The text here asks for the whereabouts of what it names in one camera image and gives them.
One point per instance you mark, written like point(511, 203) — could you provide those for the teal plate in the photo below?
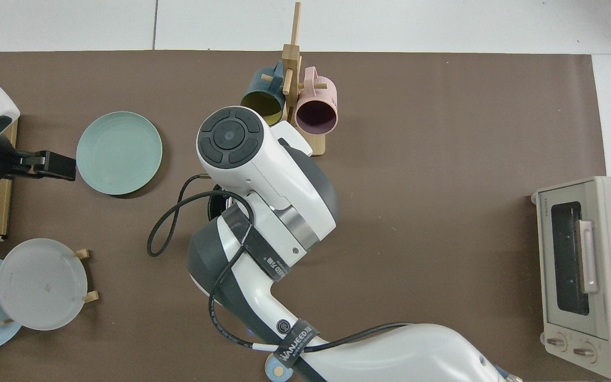
point(120, 154)

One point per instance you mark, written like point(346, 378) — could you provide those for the wooden cup stand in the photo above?
point(290, 58)

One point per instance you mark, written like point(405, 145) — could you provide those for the wooden plate rack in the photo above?
point(90, 297)

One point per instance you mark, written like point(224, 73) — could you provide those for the dark blue cup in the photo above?
point(255, 85)

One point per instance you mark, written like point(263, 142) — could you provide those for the pink ribbed cup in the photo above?
point(316, 116)

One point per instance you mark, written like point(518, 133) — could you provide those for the pale grey plate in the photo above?
point(40, 286)

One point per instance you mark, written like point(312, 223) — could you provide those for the brown table cloth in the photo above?
point(443, 132)

